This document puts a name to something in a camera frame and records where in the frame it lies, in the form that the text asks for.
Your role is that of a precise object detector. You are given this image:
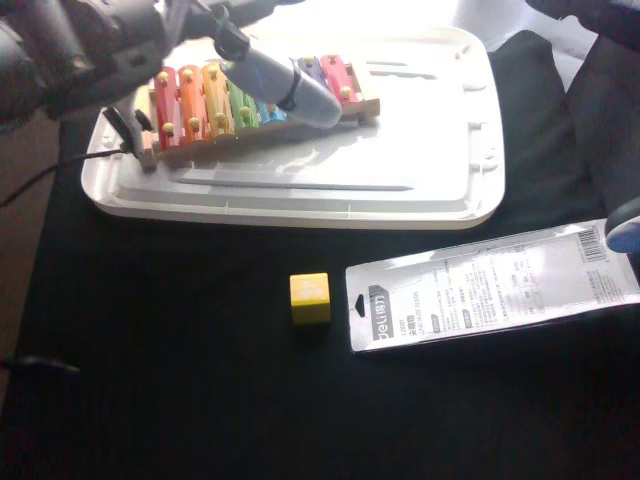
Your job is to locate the white plastic lid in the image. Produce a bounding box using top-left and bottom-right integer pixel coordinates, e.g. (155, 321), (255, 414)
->
(79, 24), (509, 231)

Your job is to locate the rainbow wooden hand piano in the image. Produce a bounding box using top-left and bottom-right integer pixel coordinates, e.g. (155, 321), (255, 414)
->
(139, 52), (382, 174)

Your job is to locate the black table cloth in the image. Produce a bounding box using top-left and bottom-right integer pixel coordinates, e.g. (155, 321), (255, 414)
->
(0, 29), (640, 480)

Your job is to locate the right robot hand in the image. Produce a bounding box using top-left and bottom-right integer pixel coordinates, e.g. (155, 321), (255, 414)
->
(524, 0), (640, 255)

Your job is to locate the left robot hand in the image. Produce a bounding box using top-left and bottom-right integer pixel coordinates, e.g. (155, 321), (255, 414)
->
(0, 0), (345, 166)

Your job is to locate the clear plastic retail package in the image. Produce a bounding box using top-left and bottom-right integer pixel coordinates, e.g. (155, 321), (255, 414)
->
(344, 218), (640, 357)

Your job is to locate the black cable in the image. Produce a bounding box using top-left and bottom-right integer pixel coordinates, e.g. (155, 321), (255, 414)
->
(0, 146), (132, 207)

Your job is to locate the yellow wooden block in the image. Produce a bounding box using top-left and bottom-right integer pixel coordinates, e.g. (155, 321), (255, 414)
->
(289, 271), (332, 327)

